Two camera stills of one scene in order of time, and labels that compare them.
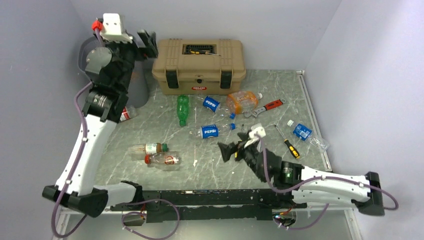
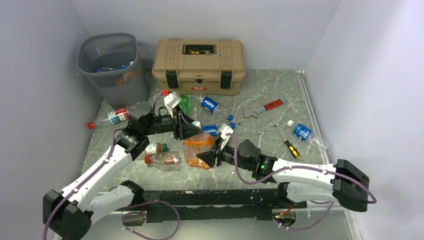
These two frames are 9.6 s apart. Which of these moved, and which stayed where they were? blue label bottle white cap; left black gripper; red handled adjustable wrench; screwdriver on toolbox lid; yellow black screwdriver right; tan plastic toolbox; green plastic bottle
Moved: left black gripper
Stayed: screwdriver on toolbox lid; red handled adjustable wrench; tan plastic toolbox; green plastic bottle; blue label bottle white cap; yellow black screwdriver right
